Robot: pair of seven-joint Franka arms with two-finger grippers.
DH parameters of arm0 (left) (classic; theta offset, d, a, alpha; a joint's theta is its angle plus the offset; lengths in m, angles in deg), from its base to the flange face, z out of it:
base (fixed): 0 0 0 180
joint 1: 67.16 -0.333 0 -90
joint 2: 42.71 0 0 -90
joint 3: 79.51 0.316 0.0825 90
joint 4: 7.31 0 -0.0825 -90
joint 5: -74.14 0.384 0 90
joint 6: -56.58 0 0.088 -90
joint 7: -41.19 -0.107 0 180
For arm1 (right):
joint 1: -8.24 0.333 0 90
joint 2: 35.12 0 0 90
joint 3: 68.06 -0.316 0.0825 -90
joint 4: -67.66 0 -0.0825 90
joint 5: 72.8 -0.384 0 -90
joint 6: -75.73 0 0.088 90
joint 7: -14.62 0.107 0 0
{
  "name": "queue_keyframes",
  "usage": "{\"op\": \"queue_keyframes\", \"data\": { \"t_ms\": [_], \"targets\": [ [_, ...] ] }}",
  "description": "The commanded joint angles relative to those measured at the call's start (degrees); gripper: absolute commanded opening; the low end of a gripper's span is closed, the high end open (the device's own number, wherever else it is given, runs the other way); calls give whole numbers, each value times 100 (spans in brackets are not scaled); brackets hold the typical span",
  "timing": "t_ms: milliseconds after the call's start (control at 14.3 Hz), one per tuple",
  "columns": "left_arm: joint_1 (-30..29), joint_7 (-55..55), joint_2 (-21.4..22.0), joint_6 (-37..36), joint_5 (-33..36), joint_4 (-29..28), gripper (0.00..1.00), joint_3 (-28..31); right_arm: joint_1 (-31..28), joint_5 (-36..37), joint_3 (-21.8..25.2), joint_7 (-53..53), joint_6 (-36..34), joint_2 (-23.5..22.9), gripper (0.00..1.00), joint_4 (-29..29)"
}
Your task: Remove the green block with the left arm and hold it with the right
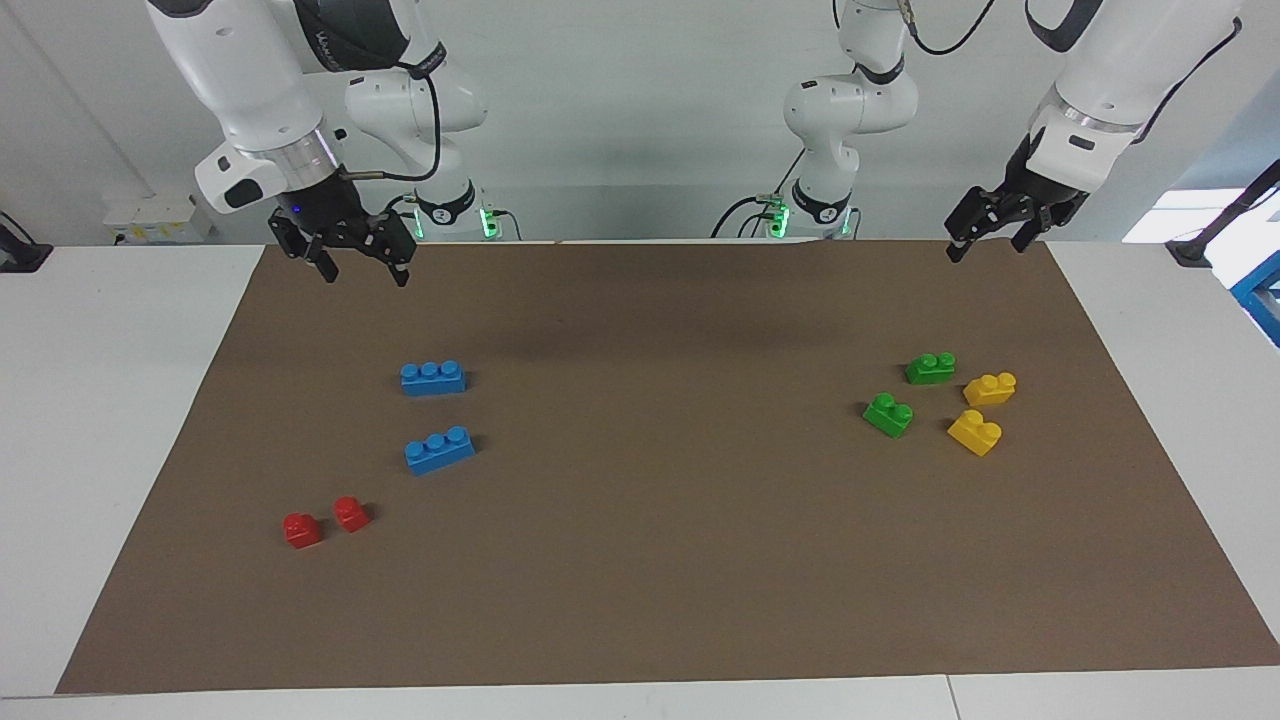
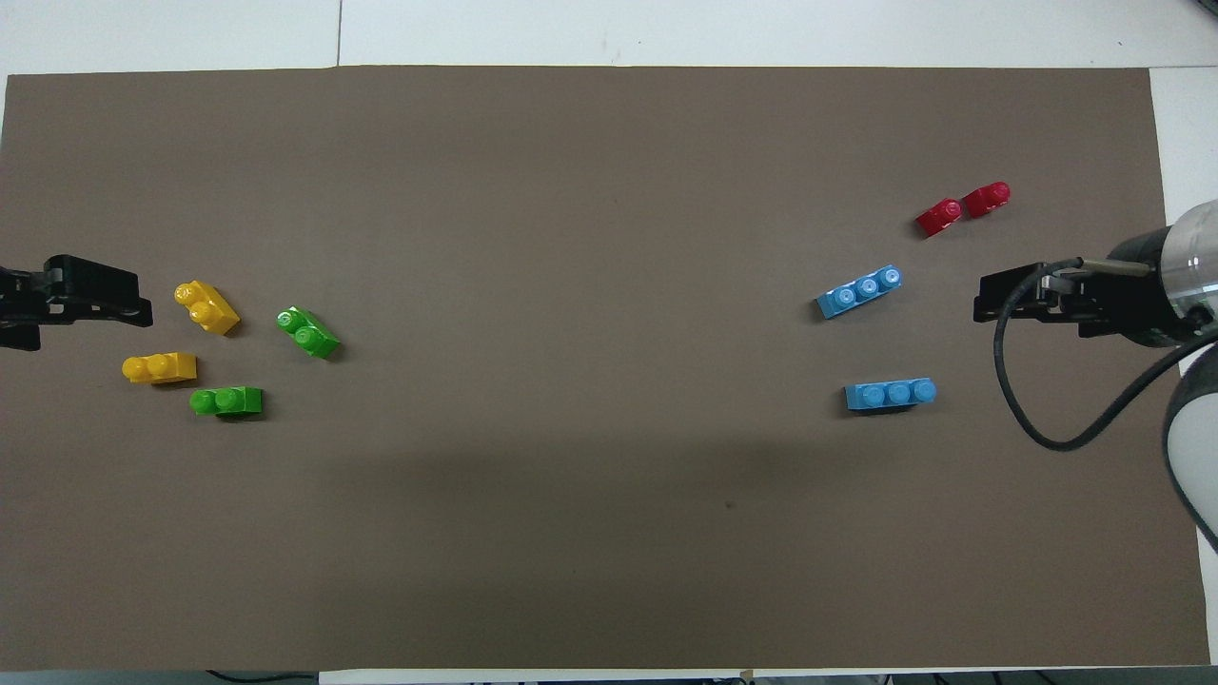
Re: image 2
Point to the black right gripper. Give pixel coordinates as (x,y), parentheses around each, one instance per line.
(1132,304)

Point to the blue three-stud toy block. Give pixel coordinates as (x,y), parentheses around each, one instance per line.
(859,292)
(890,394)

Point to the red one-stud toy block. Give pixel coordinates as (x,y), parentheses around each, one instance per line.
(939,217)
(987,200)

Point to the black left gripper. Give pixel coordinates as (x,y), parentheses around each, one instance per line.
(19,300)

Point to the green two-stud toy block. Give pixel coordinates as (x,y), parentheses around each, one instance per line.
(309,333)
(228,401)

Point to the yellow two-stud toy block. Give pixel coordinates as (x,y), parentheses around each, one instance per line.
(162,367)
(209,307)

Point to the brown table mat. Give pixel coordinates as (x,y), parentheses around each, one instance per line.
(609,523)

